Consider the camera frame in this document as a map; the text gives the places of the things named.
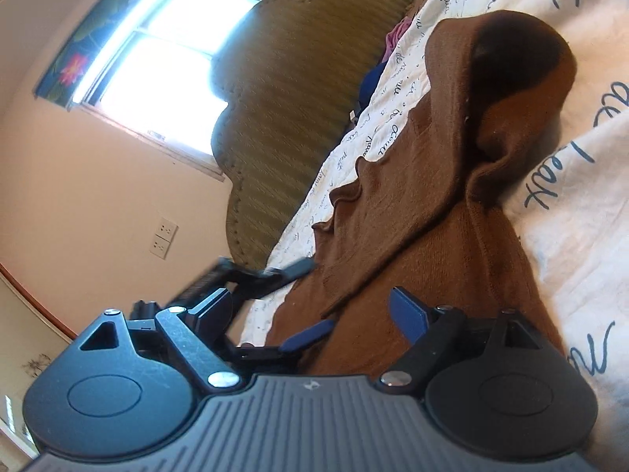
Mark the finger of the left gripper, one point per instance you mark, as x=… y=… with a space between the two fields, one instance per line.
x=253 y=284
x=292 y=347

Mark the white wall socket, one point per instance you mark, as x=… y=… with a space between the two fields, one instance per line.
x=163 y=238

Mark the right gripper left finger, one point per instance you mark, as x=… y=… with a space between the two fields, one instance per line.
x=183 y=337

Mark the floral lotus window valance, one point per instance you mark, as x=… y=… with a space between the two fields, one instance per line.
x=61 y=80

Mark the brown knit garment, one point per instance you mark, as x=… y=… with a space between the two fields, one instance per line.
x=426 y=216

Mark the white script-print duvet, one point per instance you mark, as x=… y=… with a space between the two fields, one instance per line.
x=569 y=208

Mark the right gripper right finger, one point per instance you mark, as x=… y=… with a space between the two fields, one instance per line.
x=432 y=334

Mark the purple garment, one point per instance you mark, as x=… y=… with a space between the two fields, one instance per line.
x=392 y=38

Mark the olive green scalloped headboard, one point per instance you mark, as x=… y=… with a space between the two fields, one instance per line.
x=290 y=74

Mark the bright window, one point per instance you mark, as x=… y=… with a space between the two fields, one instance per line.
x=153 y=76

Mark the dark blue garment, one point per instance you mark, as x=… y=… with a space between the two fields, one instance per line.
x=368 y=87

